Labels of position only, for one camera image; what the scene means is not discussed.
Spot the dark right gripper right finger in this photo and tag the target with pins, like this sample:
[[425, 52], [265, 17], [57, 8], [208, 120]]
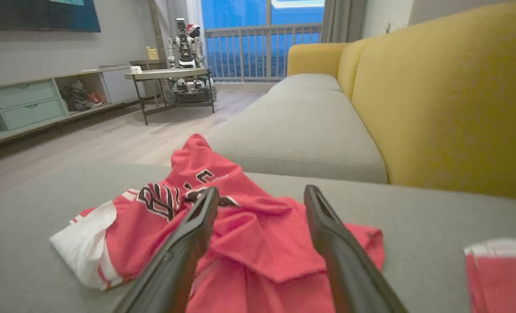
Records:
[[349, 269]]

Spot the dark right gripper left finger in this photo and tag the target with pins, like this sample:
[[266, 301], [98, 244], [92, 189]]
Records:
[[171, 269]]

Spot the red Bulls jersey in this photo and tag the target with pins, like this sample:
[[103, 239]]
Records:
[[258, 243]]

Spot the red basketball shorts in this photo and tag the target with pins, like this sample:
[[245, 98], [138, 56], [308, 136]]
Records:
[[501, 282]]

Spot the grey sofa ottoman cushion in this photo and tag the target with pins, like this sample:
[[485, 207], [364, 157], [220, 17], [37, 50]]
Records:
[[436, 217]]

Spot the grey sofa seat cushion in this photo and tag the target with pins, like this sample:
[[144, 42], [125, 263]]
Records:
[[301, 130]]

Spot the clothes pile in cabinet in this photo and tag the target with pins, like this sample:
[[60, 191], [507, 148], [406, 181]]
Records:
[[77, 98]]

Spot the grey table black legs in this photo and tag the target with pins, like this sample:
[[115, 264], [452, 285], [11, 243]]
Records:
[[171, 74]]

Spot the yellow sofa backrest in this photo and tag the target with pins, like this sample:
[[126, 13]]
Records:
[[449, 100]]

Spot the yellow container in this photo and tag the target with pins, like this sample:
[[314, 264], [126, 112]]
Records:
[[152, 53]]

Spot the white cabinet green drawers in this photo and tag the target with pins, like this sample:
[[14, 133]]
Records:
[[27, 104]]

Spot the white humanoid robot red hat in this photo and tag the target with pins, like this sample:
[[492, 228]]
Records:
[[187, 48]]

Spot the grey balcony railing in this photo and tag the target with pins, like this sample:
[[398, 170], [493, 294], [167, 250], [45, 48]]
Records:
[[258, 52]]

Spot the grey curtain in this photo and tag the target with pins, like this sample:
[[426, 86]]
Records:
[[342, 19]]

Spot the dark wall television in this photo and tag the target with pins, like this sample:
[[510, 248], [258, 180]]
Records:
[[36, 15]]

